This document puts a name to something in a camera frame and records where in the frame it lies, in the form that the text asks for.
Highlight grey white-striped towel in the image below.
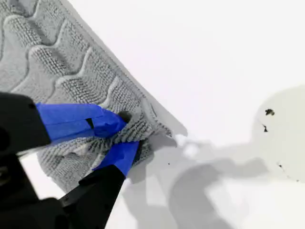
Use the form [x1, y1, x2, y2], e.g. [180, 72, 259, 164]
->
[0, 0, 189, 194]

